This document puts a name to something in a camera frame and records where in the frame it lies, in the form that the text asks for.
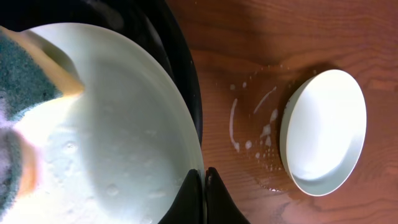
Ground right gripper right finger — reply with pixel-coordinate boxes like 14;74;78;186
205;167;250;224

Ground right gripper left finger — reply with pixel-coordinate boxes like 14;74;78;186
159;169;203;224

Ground mint plate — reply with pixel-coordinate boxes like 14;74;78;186
1;23;203;223
279;69;367;197

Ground green yellow sponge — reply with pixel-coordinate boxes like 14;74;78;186
1;27;84;215

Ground black round tray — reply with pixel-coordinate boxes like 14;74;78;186
1;0;203;138

